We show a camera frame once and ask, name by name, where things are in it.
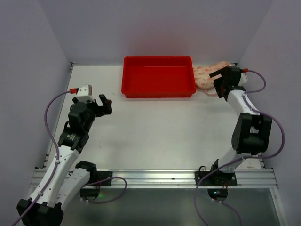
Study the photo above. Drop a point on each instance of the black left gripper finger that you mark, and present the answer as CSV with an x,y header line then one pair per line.
x,y
91,101
106,109

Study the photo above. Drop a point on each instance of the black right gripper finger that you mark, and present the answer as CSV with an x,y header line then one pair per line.
x,y
220,88
218,72

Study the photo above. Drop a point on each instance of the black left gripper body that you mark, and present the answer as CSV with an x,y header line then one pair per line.
x,y
98,108

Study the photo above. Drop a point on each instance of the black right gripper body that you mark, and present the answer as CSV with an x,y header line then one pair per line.
x,y
221,82

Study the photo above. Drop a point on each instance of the floral mesh laundry bag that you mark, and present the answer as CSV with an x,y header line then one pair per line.
x,y
202,78

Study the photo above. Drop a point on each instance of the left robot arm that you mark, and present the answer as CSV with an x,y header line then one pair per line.
x,y
46,205

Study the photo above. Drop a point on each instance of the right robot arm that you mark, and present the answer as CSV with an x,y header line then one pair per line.
x,y
252,130

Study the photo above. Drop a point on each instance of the red plastic tray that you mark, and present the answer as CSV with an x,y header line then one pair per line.
x,y
158,77

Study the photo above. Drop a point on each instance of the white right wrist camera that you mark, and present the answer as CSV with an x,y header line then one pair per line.
x,y
243,78

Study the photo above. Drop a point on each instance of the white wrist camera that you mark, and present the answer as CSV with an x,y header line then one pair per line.
x,y
82,92
243,78

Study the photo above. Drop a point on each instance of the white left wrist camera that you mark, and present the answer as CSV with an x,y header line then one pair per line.
x,y
82,92

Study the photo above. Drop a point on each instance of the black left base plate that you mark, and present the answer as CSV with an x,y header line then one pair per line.
x,y
102,175

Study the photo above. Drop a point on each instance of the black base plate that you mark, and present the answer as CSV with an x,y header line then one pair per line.
x,y
217,179
102,175

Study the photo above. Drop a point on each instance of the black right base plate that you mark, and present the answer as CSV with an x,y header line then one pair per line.
x,y
217,179

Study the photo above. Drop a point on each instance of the aluminium mounting rail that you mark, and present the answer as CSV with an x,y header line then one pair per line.
x,y
245,178

